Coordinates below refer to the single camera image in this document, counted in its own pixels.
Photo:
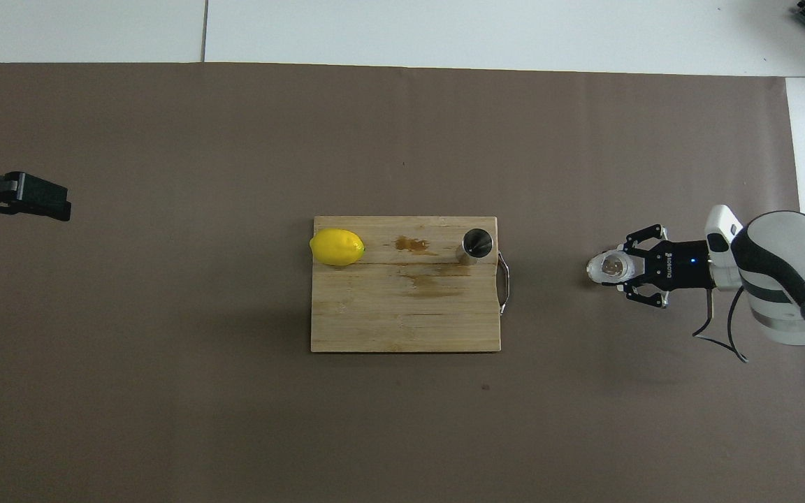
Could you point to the brown table mat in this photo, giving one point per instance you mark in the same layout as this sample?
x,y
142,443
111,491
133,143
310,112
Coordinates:
x,y
165,175

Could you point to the steel jigger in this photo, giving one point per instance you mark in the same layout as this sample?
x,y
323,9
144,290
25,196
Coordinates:
x,y
478,241

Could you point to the yellow lemon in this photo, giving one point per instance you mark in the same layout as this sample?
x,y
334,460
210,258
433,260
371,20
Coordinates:
x,y
336,247

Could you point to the wooden cutting board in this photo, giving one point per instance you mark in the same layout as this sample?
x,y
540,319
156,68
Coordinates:
x,y
402,314

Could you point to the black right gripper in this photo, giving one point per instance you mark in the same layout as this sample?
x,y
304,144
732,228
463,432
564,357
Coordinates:
x,y
682,265

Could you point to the clear faceted glass cup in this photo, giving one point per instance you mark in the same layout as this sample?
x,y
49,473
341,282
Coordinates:
x,y
608,267

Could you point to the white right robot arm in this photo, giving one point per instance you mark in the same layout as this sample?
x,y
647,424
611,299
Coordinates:
x,y
787,272

